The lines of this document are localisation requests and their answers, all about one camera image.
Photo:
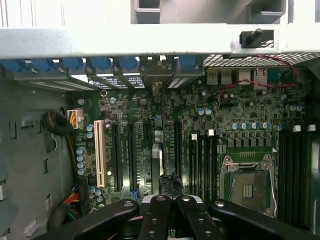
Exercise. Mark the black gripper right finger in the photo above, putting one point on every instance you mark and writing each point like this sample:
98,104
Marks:
197,220

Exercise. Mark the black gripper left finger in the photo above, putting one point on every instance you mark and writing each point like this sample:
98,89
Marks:
155,220

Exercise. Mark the black RAM slots bank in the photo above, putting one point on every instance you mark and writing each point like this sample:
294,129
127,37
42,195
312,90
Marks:
292,175
202,165

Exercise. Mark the CPU socket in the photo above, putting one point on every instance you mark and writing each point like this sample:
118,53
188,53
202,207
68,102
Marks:
250,190

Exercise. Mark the PCIe expansion slot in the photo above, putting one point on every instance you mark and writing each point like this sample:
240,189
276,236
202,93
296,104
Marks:
117,155
132,155
178,150

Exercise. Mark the white PCI expansion slot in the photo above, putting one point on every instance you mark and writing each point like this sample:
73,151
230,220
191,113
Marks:
99,155

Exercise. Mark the green motherboard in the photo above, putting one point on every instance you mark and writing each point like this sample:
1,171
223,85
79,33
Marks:
225,117

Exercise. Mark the white power connector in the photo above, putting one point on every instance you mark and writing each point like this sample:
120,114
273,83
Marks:
75,117

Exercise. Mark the dark grey PC case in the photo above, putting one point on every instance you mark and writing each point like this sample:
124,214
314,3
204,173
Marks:
100,42

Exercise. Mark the grey parts rack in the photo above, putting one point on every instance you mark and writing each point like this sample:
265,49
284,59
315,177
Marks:
200,10

